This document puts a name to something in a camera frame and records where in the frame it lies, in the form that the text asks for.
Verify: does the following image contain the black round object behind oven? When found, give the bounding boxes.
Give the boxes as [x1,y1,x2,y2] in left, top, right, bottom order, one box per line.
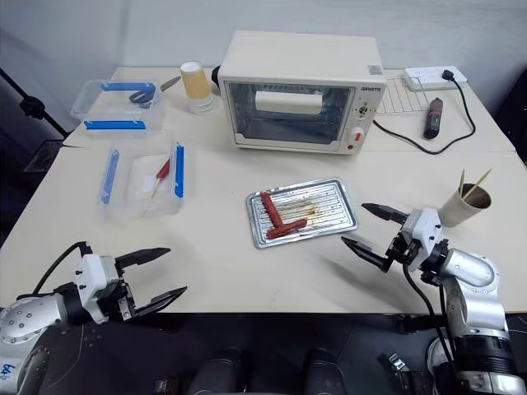
[210,65,224,97]

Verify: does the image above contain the dark rounded shape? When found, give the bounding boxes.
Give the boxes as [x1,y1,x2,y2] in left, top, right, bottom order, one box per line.
[185,346,253,395]
[301,346,352,395]

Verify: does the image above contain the long red sausage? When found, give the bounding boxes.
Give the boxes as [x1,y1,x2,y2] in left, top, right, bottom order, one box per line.
[259,192,286,228]

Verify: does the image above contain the short red sausage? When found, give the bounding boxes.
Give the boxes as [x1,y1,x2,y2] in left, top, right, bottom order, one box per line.
[266,218,308,240]

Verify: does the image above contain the black tripod stand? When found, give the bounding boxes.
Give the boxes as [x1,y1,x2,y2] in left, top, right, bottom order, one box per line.
[0,67,69,139]

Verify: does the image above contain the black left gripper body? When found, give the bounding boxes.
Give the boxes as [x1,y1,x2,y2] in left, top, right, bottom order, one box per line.
[99,258,141,323]

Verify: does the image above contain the black power cable with plug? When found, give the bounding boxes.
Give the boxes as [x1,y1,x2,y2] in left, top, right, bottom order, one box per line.
[371,69,478,156]

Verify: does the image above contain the white toaster oven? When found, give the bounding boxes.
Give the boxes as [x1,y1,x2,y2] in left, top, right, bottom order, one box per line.
[216,30,389,156]

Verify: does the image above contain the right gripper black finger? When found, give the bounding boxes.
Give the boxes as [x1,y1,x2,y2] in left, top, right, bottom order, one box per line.
[361,202,409,225]
[340,235,393,274]

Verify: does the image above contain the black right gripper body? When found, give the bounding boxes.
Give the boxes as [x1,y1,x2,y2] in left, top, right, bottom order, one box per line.
[385,230,423,267]

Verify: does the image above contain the ribbed metal baking tray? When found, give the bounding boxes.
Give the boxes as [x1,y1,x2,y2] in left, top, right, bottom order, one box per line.
[245,177,359,250]

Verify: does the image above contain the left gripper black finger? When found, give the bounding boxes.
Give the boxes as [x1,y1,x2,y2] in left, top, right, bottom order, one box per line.
[135,286,189,318]
[114,247,172,271]

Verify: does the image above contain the black and red lighter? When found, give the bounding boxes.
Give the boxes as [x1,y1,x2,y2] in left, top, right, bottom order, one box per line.
[423,96,445,141]

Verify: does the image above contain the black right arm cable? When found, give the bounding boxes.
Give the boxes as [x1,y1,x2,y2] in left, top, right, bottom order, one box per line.
[402,263,463,374]

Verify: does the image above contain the grey knife blade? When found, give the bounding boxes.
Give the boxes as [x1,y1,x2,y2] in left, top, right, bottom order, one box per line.
[159,75,183,93]

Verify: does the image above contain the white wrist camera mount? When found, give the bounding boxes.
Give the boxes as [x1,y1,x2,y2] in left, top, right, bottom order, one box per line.
[75,253,119,325]
[400,207,444,271]

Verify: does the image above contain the beige paper cup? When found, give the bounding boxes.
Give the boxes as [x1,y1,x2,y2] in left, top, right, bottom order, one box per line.
[437,182,493,228]

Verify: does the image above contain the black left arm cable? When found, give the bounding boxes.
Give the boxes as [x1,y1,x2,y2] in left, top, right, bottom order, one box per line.
[31,240,94,296]

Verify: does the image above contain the dark blue scissors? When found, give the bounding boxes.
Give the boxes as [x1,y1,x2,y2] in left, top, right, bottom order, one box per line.
[128,87,156,109]

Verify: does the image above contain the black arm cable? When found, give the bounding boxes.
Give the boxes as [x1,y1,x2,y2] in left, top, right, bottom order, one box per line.
[31,240,94,296]
[402,263,463,374]

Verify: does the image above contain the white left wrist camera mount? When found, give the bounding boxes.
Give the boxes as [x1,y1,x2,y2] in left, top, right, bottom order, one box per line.
[75,253,119,325]

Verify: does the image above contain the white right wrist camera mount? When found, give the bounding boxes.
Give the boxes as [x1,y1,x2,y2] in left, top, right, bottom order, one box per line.
[400,207,444,271]

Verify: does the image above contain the clear plastic cup stack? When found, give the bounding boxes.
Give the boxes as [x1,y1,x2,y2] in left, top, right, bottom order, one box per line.
[188,91,218,115]

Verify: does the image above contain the clear box with blue clips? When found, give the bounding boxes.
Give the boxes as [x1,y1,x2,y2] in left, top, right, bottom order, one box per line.
[70,78,166,140]

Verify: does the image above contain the small metal clip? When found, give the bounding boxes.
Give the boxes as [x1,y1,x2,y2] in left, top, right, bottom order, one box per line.
[388,351,409,372]

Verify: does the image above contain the red-tipped wooden stick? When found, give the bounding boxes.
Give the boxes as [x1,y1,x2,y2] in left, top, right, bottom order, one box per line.
[141,157,172,217]

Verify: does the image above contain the brown paper cup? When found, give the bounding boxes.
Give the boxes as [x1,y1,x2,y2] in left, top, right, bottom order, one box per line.
[179,60,212,100]

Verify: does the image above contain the white wire rack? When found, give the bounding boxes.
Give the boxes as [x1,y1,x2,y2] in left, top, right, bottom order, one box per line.
[375,75,434,114]

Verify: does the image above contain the white power strip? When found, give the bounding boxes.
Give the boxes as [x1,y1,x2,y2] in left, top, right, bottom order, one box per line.
[400,65,470,92]

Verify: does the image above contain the clear flat box, blue clips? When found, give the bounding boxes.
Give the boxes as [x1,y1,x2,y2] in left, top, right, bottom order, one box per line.
[97,139,197,220]

